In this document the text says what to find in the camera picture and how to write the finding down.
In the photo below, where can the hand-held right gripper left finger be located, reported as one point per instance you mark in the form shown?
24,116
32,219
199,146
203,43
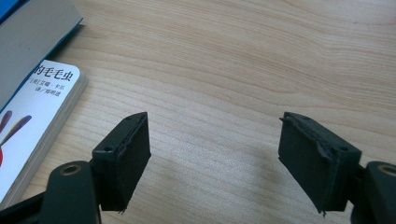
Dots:
121,161

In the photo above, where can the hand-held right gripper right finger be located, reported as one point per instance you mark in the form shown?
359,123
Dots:
314,161

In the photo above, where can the white picture board book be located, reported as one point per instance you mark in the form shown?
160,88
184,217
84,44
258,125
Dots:
31,130

